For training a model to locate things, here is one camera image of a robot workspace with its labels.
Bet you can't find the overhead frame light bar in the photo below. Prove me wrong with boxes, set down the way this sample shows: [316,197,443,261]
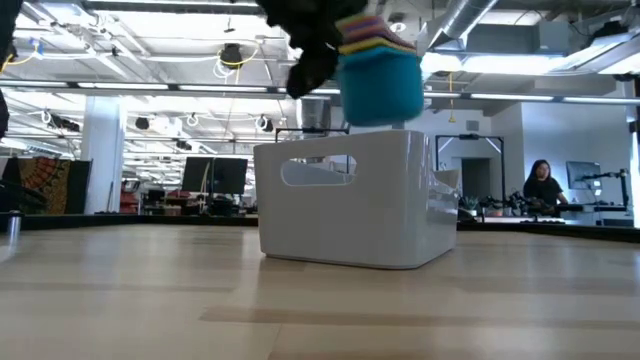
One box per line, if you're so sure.
[0,78,640,106]

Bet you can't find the red measuring cup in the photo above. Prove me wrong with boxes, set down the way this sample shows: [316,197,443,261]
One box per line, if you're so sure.
[342,27,409,45]

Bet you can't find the ribbed silver ventilation duct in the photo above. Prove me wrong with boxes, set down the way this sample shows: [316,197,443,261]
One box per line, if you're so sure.
[295,94,335,132]

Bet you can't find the silver metal post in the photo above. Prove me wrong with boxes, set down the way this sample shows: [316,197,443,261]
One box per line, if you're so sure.
[7,209,24,244]

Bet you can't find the grey background monitor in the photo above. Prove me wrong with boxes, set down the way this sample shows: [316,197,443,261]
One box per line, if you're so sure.
[566,160,603,190]

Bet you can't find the small green potted plant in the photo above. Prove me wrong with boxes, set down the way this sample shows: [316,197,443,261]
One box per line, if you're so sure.
[459,195,481,217]

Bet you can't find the black metal stand frame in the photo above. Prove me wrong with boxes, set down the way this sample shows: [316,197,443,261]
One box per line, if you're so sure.
[434,133,506,201]
[274,126,351,144]

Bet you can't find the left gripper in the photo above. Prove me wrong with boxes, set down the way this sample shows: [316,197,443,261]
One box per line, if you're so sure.
[257,0,369,100]

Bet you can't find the black computer monitor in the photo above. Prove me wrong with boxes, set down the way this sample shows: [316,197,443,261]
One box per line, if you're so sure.
[213,156,249,195]
[181,156,215,195]

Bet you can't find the person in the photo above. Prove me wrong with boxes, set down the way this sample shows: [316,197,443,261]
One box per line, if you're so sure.
[522,158,570,206]

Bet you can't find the black overhead camera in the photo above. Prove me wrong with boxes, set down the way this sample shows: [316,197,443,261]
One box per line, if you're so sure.
[219,42,245,70]

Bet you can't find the background desk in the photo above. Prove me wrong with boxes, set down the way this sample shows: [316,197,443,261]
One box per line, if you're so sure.
[552,200,636,222]

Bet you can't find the black table edge rail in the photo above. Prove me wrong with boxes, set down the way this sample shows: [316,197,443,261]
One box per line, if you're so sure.
[0,212,640,245]

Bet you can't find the orange patterned tapestry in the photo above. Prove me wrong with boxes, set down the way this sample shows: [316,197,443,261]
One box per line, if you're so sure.
[2,157,71,215]

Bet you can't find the large teal-blue measuring cup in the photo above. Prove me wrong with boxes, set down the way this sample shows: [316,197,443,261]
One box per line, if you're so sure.
[335,47,426,128]

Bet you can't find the white pillar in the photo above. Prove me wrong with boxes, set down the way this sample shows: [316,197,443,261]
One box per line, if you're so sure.
[81,94,125,215]

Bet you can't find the white plastic basket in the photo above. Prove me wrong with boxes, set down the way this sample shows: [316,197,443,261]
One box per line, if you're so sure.
[253,129,460,270]

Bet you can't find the smooth silver ventilation duct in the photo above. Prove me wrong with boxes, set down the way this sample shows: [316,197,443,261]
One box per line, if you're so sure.
[417,0,501,54]

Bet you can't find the yellow camera cable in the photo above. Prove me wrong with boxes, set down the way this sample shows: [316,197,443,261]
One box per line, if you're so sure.
[2,48,41,70]
[216,38,262,69]

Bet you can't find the red background chair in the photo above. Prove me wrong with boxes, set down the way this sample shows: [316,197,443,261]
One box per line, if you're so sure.
[119,179,142,215]

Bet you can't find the black partition panel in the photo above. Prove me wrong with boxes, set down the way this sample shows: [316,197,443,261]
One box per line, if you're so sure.
[64,159,93,215]

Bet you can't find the yellow measuring cup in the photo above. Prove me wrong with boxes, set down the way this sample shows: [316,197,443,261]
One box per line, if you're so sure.
[338,37,417,56]

